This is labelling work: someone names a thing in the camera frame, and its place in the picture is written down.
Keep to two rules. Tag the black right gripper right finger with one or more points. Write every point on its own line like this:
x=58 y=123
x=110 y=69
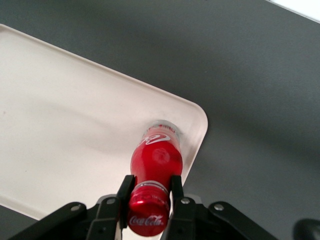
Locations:
x=190 y=220

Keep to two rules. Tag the red coke bottle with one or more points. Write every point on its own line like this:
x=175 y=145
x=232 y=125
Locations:
x=155 y=175

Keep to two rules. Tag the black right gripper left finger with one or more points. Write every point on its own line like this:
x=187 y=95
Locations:
x=100 y=220

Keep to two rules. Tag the white plastic tray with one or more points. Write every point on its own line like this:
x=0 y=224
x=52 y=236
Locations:
x=75 y=120

